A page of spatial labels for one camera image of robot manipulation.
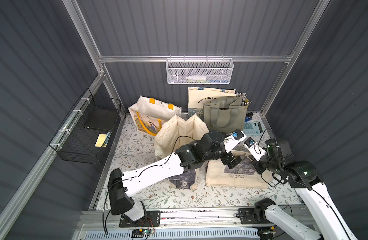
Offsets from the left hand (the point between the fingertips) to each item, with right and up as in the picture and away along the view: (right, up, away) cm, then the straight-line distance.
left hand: (241, 148), depth 60 cm
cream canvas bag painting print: (+10, -18, +22) cm, 30 cm away
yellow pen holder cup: (+18, +26, +42) cm, 52 cm away
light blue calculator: (+27, +8, +48) cm, 56 cm away
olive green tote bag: (+2, +15, +30) cm, 34 cm away
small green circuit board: (-46, -42, +10) cm, 63 cm away
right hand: (+9, -4, +8) cm, 13 cm away
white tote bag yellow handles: (-49, +18, +47) cm, 71 cm away
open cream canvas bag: (-30, +5, +22) cm, 38 cm away
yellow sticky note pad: (-65, +3, +14) cm, 67 cm away
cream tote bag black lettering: (-14, +31, +47) cm, 58 cm away
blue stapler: (+26, +17, +55) cm, 63 cm away
